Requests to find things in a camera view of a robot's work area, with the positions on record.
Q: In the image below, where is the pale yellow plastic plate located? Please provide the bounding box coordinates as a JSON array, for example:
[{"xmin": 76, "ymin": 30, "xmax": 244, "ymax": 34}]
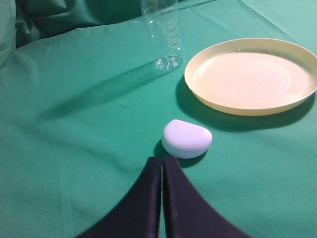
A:
[{"xmin": 184, "ymin": 38, "xmax": 317, "ymax": 116}]

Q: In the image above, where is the clear empty plastic bottle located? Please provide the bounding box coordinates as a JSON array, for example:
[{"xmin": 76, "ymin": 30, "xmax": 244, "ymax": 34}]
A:
[{"xmin": 140, "ymin": 0, "xmax": 183, "ymax": 71}]

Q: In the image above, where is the small white rounded case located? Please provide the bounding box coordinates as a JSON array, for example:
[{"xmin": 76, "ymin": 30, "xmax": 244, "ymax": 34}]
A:
[{"xmin": 161, "ymin": 119, "xmax": 212, "ymax": 159}]

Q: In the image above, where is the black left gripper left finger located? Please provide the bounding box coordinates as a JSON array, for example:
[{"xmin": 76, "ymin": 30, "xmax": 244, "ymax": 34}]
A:
[{"xmin": 79, "ymin": 157, "xmax": 161, "ymax": 238}]

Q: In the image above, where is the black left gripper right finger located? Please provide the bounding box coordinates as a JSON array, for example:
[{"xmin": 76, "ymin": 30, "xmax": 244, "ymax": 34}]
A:
[{"xmin": 163, "ymin": 156, "xmax": 249, "ymax": 238}]

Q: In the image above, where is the green cloth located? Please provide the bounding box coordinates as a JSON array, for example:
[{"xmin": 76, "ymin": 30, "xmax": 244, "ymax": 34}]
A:
[{"xmin": 0, "ymin": 0, "xmax": 317, "ymax": 238}]

